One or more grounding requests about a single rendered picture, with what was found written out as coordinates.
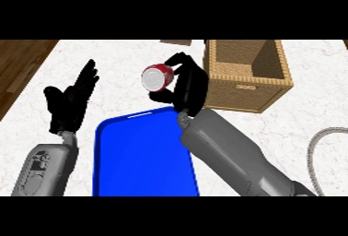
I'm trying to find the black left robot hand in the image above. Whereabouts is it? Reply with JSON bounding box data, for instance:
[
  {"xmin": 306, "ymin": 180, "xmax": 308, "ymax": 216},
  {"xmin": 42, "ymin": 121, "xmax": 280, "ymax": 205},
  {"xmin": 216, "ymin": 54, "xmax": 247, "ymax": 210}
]
[{"xmin": 43, "ymin": 59, "xmax": 101, "ymax": 136}]

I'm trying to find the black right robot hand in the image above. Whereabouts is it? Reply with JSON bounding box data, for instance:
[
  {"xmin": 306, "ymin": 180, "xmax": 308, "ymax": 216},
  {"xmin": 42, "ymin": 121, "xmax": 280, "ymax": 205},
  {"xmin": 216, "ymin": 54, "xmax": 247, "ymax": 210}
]
[{"xmin": 148, "ymin": 52, "xmax": 211, "ymax": 118}]

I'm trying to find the red can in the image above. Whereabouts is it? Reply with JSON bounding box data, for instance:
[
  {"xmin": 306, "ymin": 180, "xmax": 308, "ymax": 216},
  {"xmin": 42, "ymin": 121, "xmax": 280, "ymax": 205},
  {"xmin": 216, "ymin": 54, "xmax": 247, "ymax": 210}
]
[{"xmin": 140, "ymin": 63, "xmax": 176, "ymax": 92}]

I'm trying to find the wicker basket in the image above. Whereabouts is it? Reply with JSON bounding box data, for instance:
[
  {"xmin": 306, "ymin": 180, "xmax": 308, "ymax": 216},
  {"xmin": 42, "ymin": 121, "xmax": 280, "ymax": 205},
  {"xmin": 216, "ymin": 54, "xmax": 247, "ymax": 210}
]
[{"xmin": 202, "ymin": 40, "xmax": 295, "ymax": 114}]

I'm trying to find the blue placemat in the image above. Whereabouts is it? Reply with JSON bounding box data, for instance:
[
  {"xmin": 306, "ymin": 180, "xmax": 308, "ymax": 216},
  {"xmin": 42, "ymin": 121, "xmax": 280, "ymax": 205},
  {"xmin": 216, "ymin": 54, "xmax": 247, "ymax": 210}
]
[{"xmin": 93, "ymin": 106, "xmax": 201, "ymax": 197}]

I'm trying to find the brown wooden cabinet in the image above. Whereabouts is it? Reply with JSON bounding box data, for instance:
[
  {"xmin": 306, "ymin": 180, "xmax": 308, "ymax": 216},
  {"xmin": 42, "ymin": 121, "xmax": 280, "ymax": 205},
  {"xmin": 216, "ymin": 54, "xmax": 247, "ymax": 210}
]
[{"xmin": 0, "ymin": 40, "xmax": 61, "ymax": 122}]

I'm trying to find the small brown wooden block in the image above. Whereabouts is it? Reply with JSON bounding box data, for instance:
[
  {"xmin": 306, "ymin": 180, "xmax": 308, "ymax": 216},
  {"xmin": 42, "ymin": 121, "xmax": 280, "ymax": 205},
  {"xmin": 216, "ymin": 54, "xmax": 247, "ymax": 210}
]
[{"xmin": 158, "ymin": 40, "xmax": 193, "ymax": 47}]

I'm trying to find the grey curved rim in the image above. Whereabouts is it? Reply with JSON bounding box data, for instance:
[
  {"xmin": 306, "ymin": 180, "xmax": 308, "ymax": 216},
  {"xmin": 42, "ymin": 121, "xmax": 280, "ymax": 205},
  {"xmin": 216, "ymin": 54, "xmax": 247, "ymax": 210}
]
[{"xmin": 306, "ymin": 126, "xmax": 348, "ymax": 197}]

